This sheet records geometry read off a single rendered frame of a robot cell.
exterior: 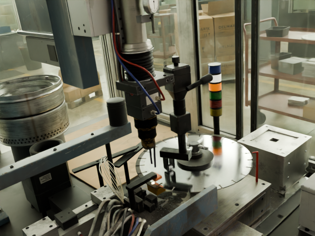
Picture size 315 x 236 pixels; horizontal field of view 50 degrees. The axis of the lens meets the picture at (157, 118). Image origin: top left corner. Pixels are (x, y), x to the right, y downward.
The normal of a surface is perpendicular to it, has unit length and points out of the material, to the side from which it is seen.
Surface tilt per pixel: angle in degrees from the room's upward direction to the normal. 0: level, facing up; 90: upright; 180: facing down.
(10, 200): 0
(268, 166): 90
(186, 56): 90
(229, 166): 0
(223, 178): 0
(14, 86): 90
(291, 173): 90
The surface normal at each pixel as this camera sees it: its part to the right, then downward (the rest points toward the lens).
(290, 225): -0.10, -0.92
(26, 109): 0.35, 0.32
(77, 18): -0.74, 0.32
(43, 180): 0.66, 0.22
